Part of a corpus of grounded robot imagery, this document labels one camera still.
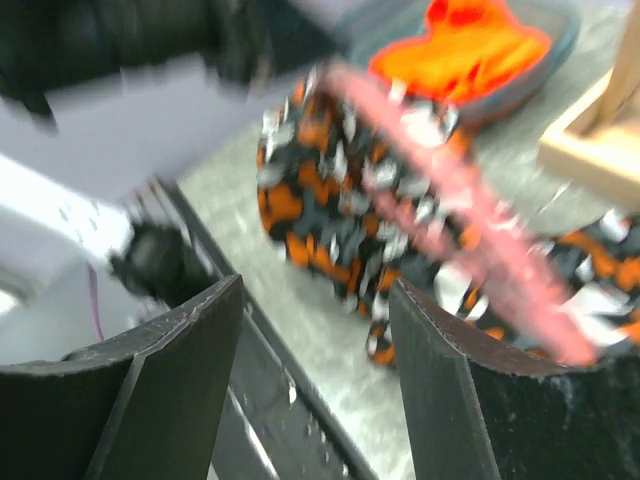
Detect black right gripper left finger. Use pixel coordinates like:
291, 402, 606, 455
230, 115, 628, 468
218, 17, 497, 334
1, 275, 244, 479

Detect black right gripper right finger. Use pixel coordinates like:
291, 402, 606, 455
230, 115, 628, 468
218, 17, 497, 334
390, 280, 639, 480

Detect pink hanger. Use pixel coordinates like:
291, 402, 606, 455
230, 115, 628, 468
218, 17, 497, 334
317, 62, 598, 366

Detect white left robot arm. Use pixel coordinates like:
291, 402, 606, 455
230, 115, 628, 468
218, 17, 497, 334
1, 1, 348, 312

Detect orange shorts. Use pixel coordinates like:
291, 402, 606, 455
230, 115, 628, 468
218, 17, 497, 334
369, 0, 552, 104

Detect wooden clothes rack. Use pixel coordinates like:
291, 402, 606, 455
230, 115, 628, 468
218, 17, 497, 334
537, 1, 639, 212

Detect teal plastic bin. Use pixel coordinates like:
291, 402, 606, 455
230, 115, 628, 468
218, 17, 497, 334
336, 0, 580, 128

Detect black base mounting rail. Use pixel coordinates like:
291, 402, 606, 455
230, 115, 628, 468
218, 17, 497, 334
149, 179, 381, 480

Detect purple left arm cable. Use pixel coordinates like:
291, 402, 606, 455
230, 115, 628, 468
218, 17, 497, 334
87, 264, 106, 343

